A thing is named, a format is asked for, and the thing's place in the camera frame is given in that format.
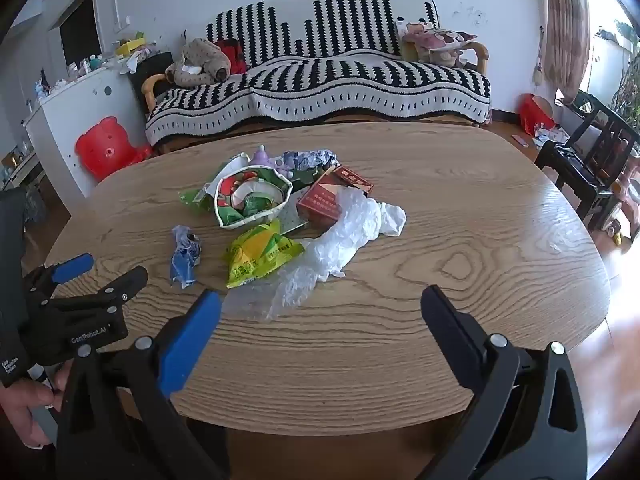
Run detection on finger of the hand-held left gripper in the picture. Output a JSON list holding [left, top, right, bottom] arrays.
[[42, 266, 149, 318], [22, 253, 95, 306]]

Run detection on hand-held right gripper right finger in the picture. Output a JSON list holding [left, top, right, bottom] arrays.
[[420, 285, 588, 480]]

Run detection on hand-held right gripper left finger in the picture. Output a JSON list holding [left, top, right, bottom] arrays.
[[55, 289, 226, 480]]

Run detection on purple squishy toy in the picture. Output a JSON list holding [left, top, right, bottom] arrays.
[[249, 145, 296, 178]]

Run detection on blue grey small toy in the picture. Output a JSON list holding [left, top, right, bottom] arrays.
[[282, 149, 340, 173]]

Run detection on person's left hand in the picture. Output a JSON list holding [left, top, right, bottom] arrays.
[[0, 360, 73, 448]]

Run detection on crumpled blue foil wrapper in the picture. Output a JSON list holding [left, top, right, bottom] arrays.
[[170, 225, 202, 290]]

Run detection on yellow green snack packet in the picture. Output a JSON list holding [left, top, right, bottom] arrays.
[[223, 220, 305, 289]]

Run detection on red bear stool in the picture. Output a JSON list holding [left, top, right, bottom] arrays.
[[75, 116, 153, 182]]

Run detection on clear plastic bag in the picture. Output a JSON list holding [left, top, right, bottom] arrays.
[[222, 187, 407, 323]]

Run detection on printed paper noodle bowl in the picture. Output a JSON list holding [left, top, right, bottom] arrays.
[[214, 165, 293, 231]]

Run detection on white cabinet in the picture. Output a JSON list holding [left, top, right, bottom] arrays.
[[22, 65, 151, 201]]

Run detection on white speckled card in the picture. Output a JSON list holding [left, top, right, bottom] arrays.
[[276, 204, 312, 236]]

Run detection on white paper lid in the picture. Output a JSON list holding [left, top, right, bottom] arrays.
[[204, 152, 251, 197]]

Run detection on red cigarette box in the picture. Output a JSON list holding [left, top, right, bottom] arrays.
[[296, 165, 375, 227]]

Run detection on black wooden chair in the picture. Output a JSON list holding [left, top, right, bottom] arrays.
[[535, 91, 640, 217]]

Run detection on green clear plastic wrapper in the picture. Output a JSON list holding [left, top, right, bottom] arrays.
[[286, 167, 322, 192]]

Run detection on row of small bottles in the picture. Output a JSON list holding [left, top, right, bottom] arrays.
[[66, 54, 104, 79]]

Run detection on scattered white papers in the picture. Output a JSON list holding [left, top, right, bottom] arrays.
[[534, 125, 572, 149]]

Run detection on red plastic bag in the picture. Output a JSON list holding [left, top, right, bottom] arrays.
[[519, 93, 556, 136]]

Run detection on brown plush toy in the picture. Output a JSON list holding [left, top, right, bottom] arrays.
[[166, 37, 232, 90]]

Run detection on red cushion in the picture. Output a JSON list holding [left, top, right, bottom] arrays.
[[215, 39, 247, 75]]

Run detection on black white striped sofa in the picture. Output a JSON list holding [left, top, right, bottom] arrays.
[[145, 0, 492, 147]]

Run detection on floral pillow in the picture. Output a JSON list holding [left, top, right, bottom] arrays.
[[402, 29, 478, 53]]

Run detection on green potted plant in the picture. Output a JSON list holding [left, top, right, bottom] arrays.
[[611, 20, 640, 128]]

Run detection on cream printed pillow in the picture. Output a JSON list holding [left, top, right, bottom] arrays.
[[396, 20, 435, 61]]

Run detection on patterned curtain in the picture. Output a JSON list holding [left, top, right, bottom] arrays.
[[542, 0, 591, 106]]

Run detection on wooden frame sofa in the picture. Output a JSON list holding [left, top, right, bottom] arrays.
[[141, 0, 493, 157]]

